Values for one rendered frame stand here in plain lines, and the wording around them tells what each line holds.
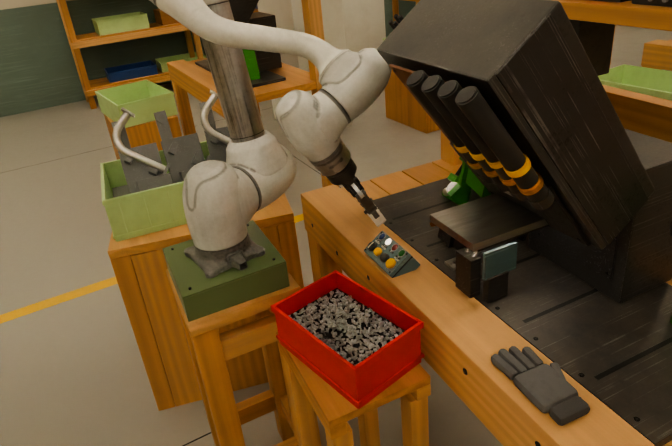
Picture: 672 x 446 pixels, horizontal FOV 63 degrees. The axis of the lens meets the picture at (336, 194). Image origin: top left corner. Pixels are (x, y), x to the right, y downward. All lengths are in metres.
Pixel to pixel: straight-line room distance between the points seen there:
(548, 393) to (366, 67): 0.75
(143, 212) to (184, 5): 0.96
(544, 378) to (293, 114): 0.73
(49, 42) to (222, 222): 6.68
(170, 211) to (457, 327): 1.21
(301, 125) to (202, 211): 0.42
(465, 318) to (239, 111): 0.81
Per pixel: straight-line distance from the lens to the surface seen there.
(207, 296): 1.49
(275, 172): 1.59
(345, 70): 1.23
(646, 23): 1.33
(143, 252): 2.12
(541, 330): 1.33
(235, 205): 1.48
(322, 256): 2.01
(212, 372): 1.63
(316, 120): 1.19
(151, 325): 2.29
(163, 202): 2.10
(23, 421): 2.82
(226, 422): 1.76
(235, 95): 1.55
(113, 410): 2.66
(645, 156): 1.36
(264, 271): 1.51
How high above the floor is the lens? 1.74
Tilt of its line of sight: 26 degrees down
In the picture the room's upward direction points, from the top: 6 degrees counter-clockwise
